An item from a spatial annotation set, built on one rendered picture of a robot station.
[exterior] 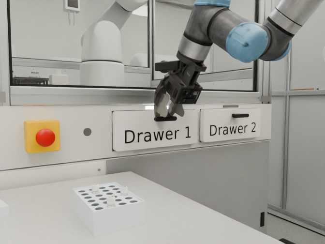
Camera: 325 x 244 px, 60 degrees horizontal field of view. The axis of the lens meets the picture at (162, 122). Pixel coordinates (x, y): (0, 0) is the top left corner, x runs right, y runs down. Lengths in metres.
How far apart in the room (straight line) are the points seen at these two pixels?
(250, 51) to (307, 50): 1.90
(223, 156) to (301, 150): 1.51
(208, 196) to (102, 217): 0.64
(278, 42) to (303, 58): 1.80
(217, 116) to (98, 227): 0.64
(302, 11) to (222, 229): 0.47
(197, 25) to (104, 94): 0.30
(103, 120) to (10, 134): 0.22
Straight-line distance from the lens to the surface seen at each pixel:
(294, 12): 0.70
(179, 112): 0.80
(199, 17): 0.67
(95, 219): 0.44
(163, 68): 0.79
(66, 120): 0.75
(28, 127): 0.69
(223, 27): 0.62
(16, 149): 0.74
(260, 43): 0.61
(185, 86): 0.70
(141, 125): 0.81
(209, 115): 0.96
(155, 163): 0.87
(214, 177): 1.03
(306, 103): 2.46
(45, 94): 0.74
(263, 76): 1.19
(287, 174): 2.62
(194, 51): 0.68
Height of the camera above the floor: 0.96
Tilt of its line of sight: 4 degrees down
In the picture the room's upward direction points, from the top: straight up
